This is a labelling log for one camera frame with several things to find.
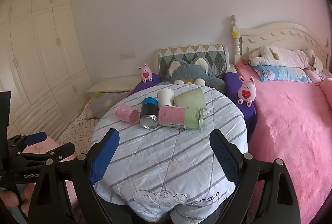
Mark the pink fluffy blanket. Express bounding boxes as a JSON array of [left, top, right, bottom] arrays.
[[235, 60, 332, 224]]

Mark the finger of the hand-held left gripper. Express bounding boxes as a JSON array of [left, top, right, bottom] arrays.
[[8, 132, 48, 153], [18, 143, 76, 165]]

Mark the grey cushion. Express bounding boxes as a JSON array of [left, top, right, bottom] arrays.
[[89, 93, 131, 120]]

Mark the white cup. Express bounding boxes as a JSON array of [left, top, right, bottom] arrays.
[[157, 88, 175, 107]]

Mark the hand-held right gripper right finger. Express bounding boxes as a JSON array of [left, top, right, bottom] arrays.
[[210, 129, 303, 224]]

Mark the black can with blue band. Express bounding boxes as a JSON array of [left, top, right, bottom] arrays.
[[139, 97, 159, 129]]

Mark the cream wardrobe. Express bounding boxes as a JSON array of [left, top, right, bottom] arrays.
[[0, 0, 92, 137]]

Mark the white plush dog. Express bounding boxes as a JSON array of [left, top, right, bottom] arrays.
[[248, 45, 323, 74]]

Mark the small pink bunny toy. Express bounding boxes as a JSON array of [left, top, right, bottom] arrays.
[[137, 64, 153, 82]]

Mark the large pink bunny toy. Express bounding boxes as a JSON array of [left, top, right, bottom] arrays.
[[237, 76, 257, 106]]

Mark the person's left hand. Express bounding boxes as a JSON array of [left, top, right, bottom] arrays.
[[0, 182, 36, 217]]

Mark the grey cat plush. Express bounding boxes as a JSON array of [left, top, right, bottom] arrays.
[[164, 57, 226, 93]]

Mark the heart print sheet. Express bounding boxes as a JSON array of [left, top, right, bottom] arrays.
[[56, 99, 105, 159]]

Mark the pale green cup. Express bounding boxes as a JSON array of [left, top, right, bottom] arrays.
[[173, 87, 206, 108]]

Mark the small pink cup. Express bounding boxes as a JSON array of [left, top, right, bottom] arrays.
[[115, 105, 139, 123]]

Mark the blue printed pillow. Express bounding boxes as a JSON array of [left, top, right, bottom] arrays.
[[252, 65, 311, 83]]

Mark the cream bed headboard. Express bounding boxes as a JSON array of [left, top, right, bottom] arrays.
[[231, 15, 332, 71]]

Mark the cream nightstand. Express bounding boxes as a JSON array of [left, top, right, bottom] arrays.
[[86, 77, 140, 98]]

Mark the grey striped white quilt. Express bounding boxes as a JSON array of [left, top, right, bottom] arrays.
[[91, 83, 250, 222]]

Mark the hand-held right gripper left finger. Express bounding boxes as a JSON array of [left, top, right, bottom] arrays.
[[27, 129, 120, 224]]

